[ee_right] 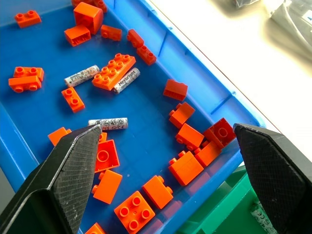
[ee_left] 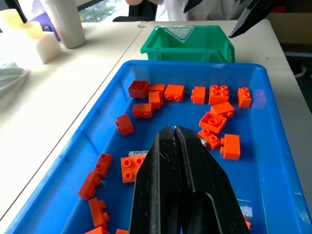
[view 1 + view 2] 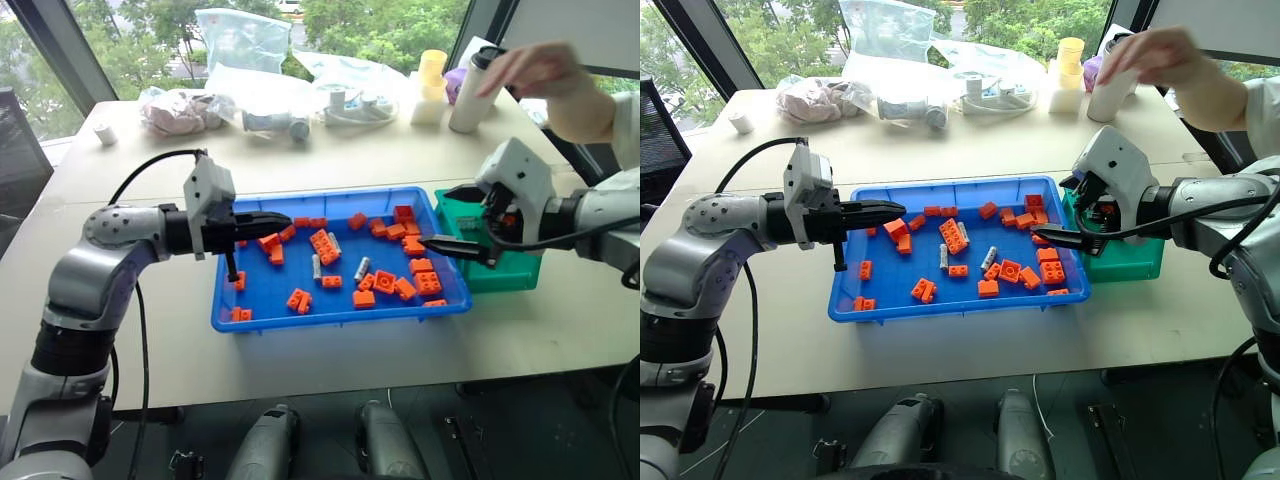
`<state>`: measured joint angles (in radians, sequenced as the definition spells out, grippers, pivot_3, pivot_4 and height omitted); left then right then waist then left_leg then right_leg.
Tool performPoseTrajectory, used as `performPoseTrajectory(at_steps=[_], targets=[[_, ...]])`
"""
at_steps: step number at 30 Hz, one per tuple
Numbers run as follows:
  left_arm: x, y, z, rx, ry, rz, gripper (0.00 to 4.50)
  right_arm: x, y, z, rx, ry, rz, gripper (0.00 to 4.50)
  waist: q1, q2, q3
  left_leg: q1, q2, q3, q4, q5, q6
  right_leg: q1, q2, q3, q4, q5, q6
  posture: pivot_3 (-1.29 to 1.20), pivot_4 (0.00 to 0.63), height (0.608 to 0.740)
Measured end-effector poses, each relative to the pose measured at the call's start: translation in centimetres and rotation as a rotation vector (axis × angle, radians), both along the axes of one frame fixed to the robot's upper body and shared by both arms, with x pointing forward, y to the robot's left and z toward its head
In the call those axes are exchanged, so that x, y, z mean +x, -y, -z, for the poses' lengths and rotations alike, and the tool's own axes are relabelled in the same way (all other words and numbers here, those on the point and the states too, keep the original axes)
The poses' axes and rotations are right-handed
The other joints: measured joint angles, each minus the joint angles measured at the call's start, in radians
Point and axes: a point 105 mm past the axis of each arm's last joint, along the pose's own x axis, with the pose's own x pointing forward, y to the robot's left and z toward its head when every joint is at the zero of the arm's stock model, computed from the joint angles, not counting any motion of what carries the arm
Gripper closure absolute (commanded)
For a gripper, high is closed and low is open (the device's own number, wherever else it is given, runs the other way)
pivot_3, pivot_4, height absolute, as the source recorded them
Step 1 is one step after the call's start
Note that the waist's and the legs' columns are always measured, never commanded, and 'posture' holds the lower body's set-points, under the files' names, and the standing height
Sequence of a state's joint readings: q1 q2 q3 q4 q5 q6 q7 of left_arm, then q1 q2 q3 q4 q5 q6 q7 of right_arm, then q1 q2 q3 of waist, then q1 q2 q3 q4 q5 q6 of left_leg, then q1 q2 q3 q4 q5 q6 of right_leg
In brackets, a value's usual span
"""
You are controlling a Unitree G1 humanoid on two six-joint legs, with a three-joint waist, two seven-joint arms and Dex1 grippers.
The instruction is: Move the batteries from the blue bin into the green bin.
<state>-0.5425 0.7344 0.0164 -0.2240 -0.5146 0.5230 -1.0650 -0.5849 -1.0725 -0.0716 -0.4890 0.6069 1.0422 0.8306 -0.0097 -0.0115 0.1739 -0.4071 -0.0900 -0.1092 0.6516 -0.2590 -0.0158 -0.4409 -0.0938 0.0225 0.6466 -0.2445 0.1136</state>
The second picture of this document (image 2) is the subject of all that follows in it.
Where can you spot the person in white clothes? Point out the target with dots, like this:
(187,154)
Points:
(214,11)

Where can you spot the white crumpled bag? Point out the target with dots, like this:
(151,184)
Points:
(11,78)

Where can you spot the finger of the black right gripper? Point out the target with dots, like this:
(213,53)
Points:
(190,5)
(251,17)

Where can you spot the green plastic bin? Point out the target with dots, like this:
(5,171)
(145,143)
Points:
(207,51)

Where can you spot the red toy brick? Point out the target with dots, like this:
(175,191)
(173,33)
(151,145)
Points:
(138,89)

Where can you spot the grey paper roll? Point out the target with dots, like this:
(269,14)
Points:
(68,24)

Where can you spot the purple tissue pack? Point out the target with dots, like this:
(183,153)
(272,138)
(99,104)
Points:
(47,24)

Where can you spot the yellow plastic jar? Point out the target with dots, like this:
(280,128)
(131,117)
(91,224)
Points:
(11,20)

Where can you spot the blue plastic tray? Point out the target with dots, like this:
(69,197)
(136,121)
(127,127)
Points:
(268,146)

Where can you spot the clear label in bin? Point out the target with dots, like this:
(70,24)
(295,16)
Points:
(180,33)

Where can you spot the yellow plastic cup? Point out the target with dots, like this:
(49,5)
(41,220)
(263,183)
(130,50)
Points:
(33,29)

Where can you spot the brown cardboard box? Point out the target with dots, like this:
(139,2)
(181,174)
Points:
(292,26)

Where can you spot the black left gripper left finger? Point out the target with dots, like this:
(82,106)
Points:
(151,185)

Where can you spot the white foam block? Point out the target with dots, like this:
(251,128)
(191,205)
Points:
(47,47)

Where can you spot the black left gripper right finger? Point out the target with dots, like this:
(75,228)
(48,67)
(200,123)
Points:
(209,185)

